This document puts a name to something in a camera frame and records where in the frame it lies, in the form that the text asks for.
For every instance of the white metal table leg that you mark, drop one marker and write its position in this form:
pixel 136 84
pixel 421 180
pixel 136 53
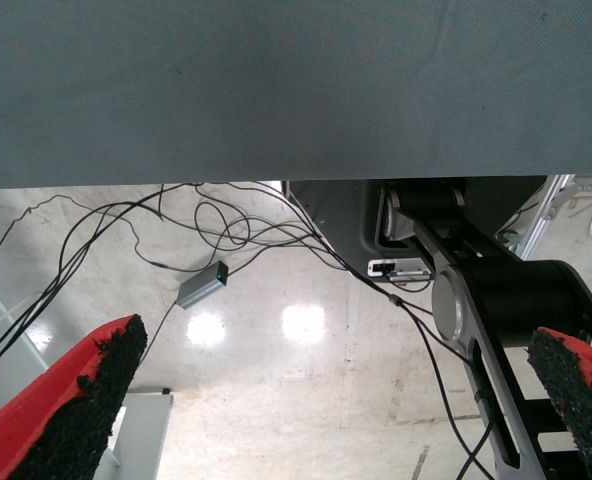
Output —
pixel 143 435

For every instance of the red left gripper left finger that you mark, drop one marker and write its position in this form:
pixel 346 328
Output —
pixel 51 415

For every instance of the aluminium frame profile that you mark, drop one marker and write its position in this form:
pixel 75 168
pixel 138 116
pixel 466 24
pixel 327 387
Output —
pixel 546 220

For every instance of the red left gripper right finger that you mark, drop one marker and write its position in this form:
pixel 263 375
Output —
pixel 583 400

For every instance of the grey metal adapter box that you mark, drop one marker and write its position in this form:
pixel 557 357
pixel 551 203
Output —
pixel 201 287

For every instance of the dark table cloth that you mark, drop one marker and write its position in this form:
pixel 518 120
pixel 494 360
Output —
pixel 296 90

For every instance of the black robot base chassis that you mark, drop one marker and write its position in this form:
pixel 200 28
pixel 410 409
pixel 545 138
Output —
pixel 336 215

